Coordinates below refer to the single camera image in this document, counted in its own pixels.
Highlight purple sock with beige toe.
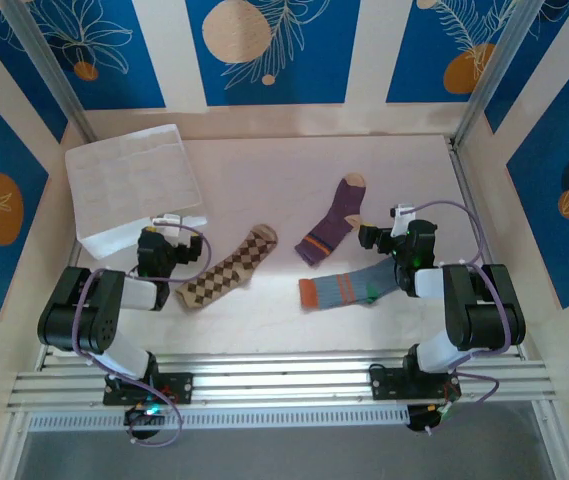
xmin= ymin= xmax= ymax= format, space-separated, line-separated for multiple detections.
xmin=293 ymin=172 xmax=368 ymax=267

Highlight beige brown argyle sock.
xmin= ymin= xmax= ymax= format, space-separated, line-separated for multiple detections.
xmin=173 ymin=223 xmax=279 ymax=314

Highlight grey-blue sock with orange cuff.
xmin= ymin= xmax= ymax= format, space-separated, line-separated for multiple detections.
xmin=297 ymin=257 xmax=400 ymax=312

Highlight clear plastic compartment box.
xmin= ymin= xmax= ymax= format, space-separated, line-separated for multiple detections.
xmin=64 ymin=123 xmax=210 ymax=260

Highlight black controller module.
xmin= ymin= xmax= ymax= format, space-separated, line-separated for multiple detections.
xmin=406 ymin=402 xmax=453 ymax=434
xmin=123 ymin=404 xmax=165 ymax=441

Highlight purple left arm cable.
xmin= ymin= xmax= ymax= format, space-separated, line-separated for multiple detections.
xmin=72 ymin=223 xmax=212 ymax=447

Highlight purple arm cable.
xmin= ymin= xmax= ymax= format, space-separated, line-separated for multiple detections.
xmin=402 ymin=199 xmax=513 ymax=436
xmin=72 ymin=223 xmax=212 ymax=447

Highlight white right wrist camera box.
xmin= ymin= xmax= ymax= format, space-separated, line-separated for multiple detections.
xmin=390 ymin=203 xmax=418 ymax=237

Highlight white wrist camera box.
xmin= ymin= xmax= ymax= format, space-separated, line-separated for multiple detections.
xmin=390 ymin=203 xmax=418 ymax=237
xmin=151 ymin=211 xmax=193 ymax=247

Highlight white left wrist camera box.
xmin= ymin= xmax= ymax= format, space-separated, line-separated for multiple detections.
xmin=151 ymin=211 xmax=193 ymax=247

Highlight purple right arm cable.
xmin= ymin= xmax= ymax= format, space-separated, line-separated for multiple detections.
xmin=402 ymin=199 xmax=513 ymax=436

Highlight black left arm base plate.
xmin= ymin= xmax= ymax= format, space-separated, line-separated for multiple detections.
xmin=102 ymin=372 xmax=195 ymax=406

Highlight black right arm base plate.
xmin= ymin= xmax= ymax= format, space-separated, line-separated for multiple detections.
xmin=369 ymin=367 xmax=463 ymax=401

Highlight aluminium rail frame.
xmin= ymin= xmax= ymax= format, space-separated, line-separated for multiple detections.
xmin=6 ymin=349 xmax=560 ymax=416

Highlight white slotted cable duct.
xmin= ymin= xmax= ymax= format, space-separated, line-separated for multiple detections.
xmin=27 ymin=405 xmax=410 ymax=432

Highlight aluminium corner post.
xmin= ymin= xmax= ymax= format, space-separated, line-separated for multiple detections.
xmin=451 ymin=0 xmax=545 ymax=149
xmin=1 ymin=0 xmax=99 ymax=144

